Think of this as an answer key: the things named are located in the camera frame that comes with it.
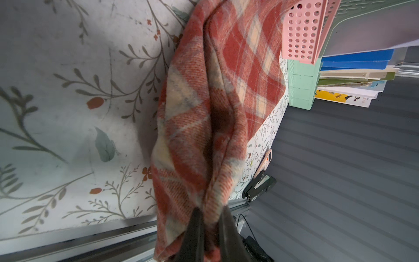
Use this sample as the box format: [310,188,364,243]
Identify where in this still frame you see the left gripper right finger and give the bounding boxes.
[218,206,252,262]

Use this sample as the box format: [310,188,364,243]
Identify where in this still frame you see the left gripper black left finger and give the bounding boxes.
[174,207,205,262]

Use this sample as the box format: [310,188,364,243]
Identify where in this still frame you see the red plaid skirt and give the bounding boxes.
[151,1,294,262]

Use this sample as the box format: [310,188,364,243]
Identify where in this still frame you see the small orange white card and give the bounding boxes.
[253,149,272,178]

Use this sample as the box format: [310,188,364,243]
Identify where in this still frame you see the white book in organizer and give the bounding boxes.
[314,87,379,108]

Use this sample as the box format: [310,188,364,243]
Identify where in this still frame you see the floral table mat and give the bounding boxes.
[0,0,290,243]

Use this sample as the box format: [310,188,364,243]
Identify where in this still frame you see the pink plastic basket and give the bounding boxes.
[282,0,341,64]

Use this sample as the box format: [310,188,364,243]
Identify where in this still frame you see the blue folders in organizer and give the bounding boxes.
[321,49,395,71]

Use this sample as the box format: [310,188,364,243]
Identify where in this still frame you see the mint green file organizer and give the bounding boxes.
[288,0,419,110]

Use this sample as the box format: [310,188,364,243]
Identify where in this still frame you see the aluminium front rail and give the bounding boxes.
[1,200,249,262]

